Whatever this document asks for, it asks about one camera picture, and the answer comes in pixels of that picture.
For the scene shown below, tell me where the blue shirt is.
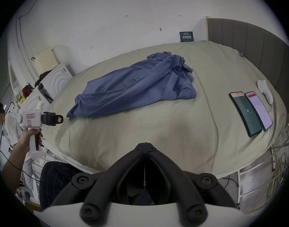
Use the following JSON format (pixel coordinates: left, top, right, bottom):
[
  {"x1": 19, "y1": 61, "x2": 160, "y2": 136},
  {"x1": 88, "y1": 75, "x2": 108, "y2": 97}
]
[{"x1": 66, "y1": 52, "x2": 197, "y2": 118}]

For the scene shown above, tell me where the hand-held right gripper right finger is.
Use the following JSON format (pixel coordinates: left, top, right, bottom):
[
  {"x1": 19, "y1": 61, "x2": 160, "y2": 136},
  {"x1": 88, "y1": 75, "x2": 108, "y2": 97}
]
[{"x1": 145, "y1": 143, "x2": 238, "y2": 223}]

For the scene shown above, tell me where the yellow cable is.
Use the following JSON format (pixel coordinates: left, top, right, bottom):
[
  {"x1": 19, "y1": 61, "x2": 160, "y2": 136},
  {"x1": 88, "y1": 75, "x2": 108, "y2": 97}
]
[{"x1": 266, "y1": 156, "x2": 289, "y2": 204}]

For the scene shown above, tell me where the white washing machine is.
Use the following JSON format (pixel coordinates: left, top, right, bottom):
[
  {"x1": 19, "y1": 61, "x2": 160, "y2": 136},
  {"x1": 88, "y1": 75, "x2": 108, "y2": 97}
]
[{"x1": 37, "y1": 62, "x2": 74, "y2": 103}]

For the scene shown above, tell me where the phone with dark green screen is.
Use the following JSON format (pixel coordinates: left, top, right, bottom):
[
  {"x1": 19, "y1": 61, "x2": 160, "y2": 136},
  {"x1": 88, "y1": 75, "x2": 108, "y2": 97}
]
[{"x1": 229, "y1": 91, "x2": 263, "y2": 138}]

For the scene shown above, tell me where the dark blue card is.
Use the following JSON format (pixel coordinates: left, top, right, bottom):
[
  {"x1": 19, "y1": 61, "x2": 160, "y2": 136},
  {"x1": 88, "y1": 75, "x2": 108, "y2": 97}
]
[{"x1": 179, "y1": 31, "x2": 194, "y2": 43}]

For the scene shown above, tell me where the white hand controller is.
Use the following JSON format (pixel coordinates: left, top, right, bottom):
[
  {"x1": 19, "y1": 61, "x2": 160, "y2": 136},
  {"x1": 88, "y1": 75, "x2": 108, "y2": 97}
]
[{"x1": 257, "y1": 79, "x2": 274, "y2": 105}]

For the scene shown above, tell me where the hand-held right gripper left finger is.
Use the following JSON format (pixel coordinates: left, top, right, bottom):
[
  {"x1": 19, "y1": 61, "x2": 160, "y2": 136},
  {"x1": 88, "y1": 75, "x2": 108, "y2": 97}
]
[{"x1": 51, "y1": 143, "x2": 146, "y2": 222}]

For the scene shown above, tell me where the bed with beige sheet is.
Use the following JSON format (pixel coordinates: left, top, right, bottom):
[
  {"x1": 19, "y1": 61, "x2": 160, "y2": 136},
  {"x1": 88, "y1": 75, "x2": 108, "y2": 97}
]
[{"x1": 41, "y1": 40, "x2": 289, "y2": 177}]

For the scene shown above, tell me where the grey padded headboard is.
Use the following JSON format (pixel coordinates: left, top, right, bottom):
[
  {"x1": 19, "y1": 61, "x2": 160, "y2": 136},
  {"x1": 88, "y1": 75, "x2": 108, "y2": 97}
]
[{"x1": 207, "y1": 17, "x2": 289, "y2": 114}]

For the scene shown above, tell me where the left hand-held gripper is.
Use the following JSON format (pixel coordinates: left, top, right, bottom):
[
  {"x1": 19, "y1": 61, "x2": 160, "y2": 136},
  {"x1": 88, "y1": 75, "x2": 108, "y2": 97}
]
[{"x1": 16, "y1": 101, "x2": 64, "y2": 160}]

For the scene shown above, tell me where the cream flat box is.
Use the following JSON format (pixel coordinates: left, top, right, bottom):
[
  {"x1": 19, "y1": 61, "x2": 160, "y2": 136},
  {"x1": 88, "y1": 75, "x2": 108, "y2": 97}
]
[{"x1": 31, "y1": 47, "x2": 62, "y2": 78}]

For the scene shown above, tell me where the person's left hand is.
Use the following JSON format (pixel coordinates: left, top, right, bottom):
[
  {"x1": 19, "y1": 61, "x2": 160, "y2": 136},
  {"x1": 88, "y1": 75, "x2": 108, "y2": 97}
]
[{"x1": 17, "y1": 129, "x2": 43, "y2": 155}]

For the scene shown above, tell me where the red bag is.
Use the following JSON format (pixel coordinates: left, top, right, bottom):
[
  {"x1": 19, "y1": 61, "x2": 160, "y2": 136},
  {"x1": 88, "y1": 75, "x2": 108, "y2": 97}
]
[{"x1": 22, "y1": 82, "x2": 33, "y2": 97}]

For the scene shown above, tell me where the phone with white screen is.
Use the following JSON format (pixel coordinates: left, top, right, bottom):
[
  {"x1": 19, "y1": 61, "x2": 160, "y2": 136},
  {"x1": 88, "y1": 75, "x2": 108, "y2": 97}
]
[{"x1": 245, "y1": 91, "x2": 273, "y2": 132}]

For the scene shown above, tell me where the person's left forearm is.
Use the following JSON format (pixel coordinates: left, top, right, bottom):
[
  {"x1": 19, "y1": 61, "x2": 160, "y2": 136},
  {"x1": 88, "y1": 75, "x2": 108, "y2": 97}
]
[{"x1": 2, "y1": 146, "x2": 29, "y2": 194}]

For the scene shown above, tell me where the black cable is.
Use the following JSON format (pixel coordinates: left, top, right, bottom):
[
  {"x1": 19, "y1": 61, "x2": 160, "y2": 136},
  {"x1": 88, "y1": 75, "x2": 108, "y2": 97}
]
[{"x1": 0, "y1": 131, "x2": 42, "y2": 182}]

